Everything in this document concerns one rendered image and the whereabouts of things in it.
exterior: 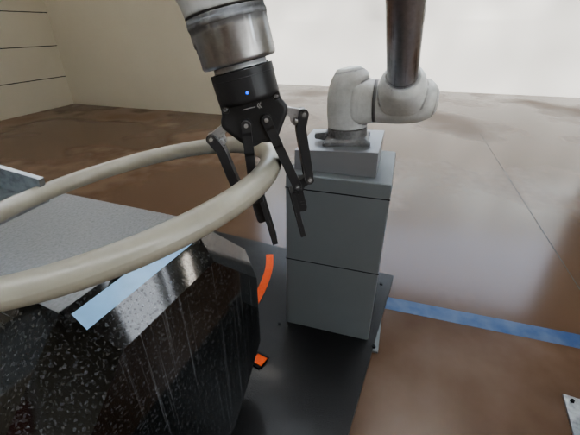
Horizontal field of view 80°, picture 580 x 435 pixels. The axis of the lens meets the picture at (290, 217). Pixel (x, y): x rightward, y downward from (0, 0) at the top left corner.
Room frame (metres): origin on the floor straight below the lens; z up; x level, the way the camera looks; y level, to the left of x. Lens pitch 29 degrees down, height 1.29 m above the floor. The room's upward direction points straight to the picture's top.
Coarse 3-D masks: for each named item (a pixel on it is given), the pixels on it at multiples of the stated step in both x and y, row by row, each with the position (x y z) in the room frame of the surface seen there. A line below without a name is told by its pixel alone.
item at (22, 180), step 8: (0, 168) 0.58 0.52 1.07; (8, 168) 0.58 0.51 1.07; (0, 176) 0.58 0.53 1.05; (8, 176) 0.58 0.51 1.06; (16, 176) 0.57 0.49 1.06; (24, 176) 0.57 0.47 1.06; (32, 176) 0.57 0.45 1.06; (40, 176) 0.57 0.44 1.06; (0, 184) 0.59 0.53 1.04; (8, 184) 0.58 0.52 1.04; (16, 184) 0.58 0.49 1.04; (24, 184) 0.57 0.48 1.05; (32, 184) 0.56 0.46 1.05; (40, 184) 0.56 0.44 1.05; (0, 192) 0.57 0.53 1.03; (8, 192) 0.57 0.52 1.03; (16, 192) 0.58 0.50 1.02; (0, 200) 0.55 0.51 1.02; (48, 200) 0.57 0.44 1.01; (32, 208) 0.54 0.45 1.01; (16, 216) 0.51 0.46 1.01; (0, 224) 0.48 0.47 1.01
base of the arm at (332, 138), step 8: (328, 128) 1.37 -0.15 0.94; (320, 136) 1.38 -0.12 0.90; (328, 136) 1.36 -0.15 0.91; (336, 136) 1.32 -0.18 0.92; (344, 136) 1.30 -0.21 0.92; (352, 136) 1.30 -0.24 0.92; (360, 136) 1.31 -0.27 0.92; (368, 136) 1.35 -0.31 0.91; (328, 144) 1.30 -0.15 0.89; (336, 144) 1.30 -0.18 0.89; (344, 144) 1.29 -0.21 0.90; (352, 144) 1.29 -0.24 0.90; (360, 144) 1.28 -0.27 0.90; (368, 144) 1.27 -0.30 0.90
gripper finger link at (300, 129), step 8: (304, 112) 0.43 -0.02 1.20; (304, 120) 0.43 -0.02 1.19; (296, 128) 0.44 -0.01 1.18; (304, 128) 0.43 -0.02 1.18; (296, 136) 0.45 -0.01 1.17; (304, 136) 0.43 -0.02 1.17; (304, 144) 0.43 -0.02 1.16; (304, 152) 0.43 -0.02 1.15; (304, 160) 0.43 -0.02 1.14; (304, 168) 0.43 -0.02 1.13; (312, 176) 0.43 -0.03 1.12
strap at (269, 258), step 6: (270, 258) 1.77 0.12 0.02; (270, 264) 1.70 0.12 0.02; (270, 270) 1.65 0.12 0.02; (264, 276) 1.59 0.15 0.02; (270, 276) 1.59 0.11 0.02; (264, 282) 1.53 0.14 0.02; (258, 288) 1.48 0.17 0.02; (264, 288) 1.48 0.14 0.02; (258, 294) 1.43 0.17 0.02; (258, 300) 1.39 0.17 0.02
